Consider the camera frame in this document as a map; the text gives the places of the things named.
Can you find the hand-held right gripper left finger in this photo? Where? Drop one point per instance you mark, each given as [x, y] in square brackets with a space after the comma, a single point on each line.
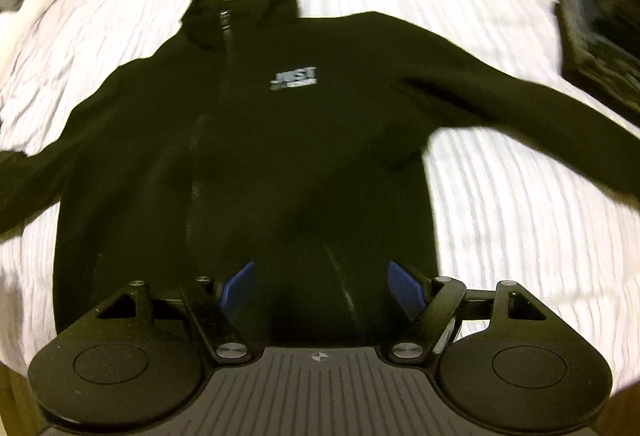
[239, 288]

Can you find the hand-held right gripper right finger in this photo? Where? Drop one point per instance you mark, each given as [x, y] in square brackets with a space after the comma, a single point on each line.
[404, 288]

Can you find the black zip jacket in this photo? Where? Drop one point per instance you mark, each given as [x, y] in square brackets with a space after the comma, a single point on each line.
[280, 155]

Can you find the stack of dark folded clothes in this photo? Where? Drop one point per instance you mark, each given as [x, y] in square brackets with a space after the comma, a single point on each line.
[607, 15]

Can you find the white striped bedspread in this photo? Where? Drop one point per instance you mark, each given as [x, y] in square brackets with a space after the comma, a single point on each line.
[500, 226]

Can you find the white pillow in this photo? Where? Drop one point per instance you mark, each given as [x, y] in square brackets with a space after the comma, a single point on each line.
[20, 20]

